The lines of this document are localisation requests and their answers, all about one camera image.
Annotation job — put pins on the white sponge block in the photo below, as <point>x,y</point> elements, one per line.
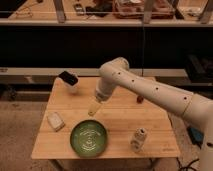
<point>55,121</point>

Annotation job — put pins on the wooden shelf with clutter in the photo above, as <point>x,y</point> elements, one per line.
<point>122,13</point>

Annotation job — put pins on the blue object on floor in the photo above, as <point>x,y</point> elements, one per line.
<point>196,136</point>

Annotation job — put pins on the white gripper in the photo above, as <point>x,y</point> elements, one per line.
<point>101,95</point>

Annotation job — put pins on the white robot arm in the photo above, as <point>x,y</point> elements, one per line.
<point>197,110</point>

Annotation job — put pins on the wooden table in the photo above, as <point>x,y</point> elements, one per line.
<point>121,116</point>

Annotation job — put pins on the white cup with black object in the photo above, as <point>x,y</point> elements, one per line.
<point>70,80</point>

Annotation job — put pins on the red chili pepper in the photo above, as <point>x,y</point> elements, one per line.
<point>140,99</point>

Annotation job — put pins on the black box at right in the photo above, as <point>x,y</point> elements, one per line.
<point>199,69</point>

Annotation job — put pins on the green round plate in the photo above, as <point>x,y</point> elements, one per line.
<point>89,139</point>

